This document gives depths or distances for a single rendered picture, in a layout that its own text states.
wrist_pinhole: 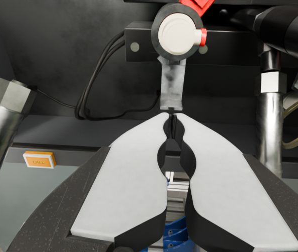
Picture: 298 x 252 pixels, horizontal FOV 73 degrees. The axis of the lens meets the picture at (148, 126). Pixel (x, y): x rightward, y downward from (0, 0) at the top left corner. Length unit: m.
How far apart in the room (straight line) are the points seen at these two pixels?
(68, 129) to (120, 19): 0.24
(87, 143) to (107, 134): 0.04
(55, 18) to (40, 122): 0.22
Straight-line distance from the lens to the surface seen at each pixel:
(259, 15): 0.21
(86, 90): 0.24
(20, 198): 2.46
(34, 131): 0.48
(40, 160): 0.42
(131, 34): 0.25
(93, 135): 0.42
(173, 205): 0.85
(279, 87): 0.18
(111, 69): 0.42
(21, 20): 0.47
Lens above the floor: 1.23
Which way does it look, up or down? 58 degrees down
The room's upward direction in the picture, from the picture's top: 174 degrees counter-clockwise
